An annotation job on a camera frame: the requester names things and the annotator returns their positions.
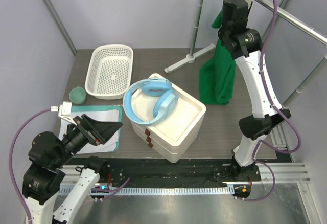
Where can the green plastic cup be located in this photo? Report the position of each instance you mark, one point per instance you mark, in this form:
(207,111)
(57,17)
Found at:
(77,95)

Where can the white stacked storage box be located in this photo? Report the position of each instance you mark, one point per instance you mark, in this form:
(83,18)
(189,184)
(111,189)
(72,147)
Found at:
(174,135)

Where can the white slotted cable duct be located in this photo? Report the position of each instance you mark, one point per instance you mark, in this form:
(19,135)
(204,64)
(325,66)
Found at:
(176,191)

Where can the white perforated plastic basket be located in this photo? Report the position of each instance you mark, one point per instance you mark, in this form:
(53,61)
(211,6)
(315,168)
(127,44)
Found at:
(109,71)

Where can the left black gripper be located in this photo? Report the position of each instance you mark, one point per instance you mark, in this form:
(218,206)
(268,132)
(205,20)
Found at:
(102,131)

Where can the green t shirt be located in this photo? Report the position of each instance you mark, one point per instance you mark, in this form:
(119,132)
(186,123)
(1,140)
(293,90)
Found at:
(217,77)

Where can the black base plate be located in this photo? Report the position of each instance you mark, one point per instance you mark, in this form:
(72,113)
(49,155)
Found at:
(160,173)

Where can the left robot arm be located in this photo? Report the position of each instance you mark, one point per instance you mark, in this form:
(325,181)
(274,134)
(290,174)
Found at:
(42,180)

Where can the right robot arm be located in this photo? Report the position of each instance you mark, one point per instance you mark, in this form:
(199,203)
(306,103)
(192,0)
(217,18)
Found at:
(244,45)

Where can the light blue headphones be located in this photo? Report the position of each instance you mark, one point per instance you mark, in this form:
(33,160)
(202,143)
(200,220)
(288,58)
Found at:
(150,101)

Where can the metal clothes rack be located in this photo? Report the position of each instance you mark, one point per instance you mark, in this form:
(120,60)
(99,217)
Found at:
(193,55)

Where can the teal bordered mat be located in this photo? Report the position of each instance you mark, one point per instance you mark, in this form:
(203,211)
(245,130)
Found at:
(102,108)

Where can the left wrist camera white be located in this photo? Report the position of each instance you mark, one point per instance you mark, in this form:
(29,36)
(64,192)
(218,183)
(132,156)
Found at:
(64,111)

